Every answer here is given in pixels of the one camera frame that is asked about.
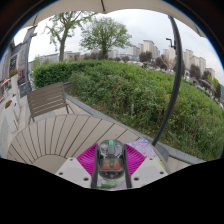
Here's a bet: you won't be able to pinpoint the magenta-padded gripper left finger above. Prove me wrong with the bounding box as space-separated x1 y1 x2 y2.
54 143 100 190

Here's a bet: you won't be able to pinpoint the round leafy green tree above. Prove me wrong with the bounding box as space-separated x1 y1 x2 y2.
79 16 133 60

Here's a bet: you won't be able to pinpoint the distant apartment buildings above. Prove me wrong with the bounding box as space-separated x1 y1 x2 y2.
106 39 218 81

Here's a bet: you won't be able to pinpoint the curved black umbrella pole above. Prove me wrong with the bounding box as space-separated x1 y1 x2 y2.
151 15 184 147

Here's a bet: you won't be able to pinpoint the transparent grey computer mouse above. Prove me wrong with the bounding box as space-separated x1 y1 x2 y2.
96 139 127 189

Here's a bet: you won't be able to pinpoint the white flower planter box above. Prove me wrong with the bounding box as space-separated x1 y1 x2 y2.
2 94 22 135

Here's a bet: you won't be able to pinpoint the grey storefront building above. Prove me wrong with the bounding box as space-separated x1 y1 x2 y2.
0 24 39 101

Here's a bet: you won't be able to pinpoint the grey slatted outdoor chair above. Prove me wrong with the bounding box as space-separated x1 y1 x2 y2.
26 82 75 125

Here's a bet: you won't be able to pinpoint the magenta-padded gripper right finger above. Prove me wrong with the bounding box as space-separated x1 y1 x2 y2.
122 143 170 190

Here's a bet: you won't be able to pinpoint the sparse-leaved tree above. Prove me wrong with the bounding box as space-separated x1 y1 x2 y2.
43 11 98 63

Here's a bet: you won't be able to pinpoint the beige patio umbrella canopy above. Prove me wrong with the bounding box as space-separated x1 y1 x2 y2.
21 0 206 38

